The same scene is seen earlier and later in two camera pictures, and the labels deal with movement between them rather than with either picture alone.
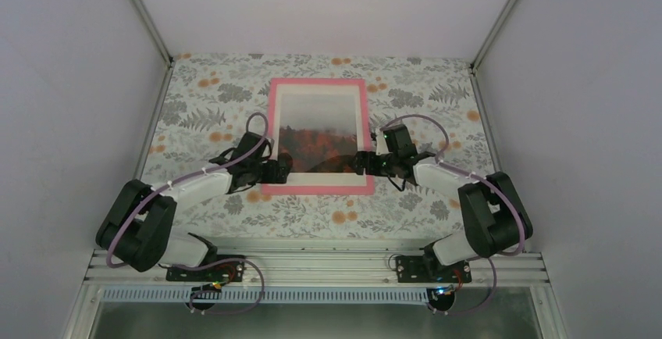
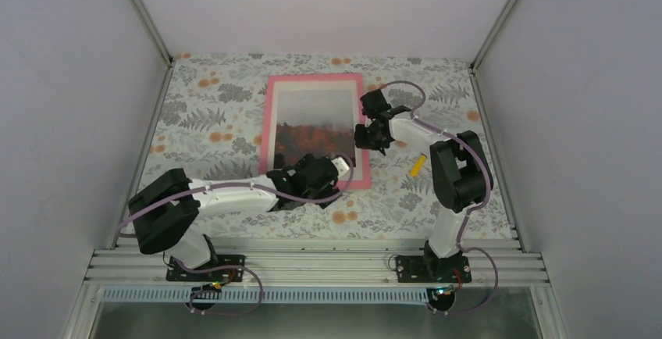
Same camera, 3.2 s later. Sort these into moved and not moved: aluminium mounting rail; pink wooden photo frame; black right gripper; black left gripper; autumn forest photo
Moved: black right gripper; black left gripper; pink wooden photo frame
Not moved: autumn forest photo; aluminium mounting rail
